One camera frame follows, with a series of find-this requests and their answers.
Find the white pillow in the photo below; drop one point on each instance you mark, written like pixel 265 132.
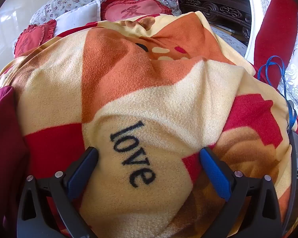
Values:
pixel 74 17

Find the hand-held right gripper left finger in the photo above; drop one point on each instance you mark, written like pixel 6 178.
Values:
pixel 80 176

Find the printed orange red blanket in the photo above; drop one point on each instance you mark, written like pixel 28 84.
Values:
pixel 139 91

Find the maroon small garment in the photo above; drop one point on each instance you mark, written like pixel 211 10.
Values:
pixel 5 153

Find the red heart-shaped pillow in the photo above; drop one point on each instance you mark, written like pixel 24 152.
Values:
pixel 31 41
pixel 139 7

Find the dark carved wooden headboard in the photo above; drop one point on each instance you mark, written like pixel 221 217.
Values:
pixel 213 5

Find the grey floral bed sheet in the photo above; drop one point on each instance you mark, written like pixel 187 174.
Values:
pixel 231 42

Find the white curved frame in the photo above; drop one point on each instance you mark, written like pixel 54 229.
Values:
pixel 253 17

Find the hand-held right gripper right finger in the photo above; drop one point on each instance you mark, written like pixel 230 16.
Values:
pixel 217 176

